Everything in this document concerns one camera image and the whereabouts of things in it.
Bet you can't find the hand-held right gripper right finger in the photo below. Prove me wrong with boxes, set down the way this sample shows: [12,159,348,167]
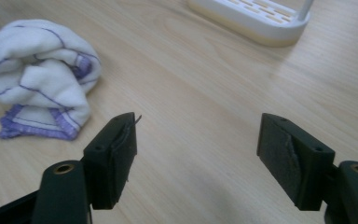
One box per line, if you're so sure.
[256,112,337,212]

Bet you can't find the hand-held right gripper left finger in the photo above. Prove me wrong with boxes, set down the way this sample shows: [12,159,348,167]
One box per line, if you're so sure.
[83,111,143,211]

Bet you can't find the white cloth with purple trim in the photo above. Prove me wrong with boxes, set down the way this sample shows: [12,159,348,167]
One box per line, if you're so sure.
[0,19,103,142]

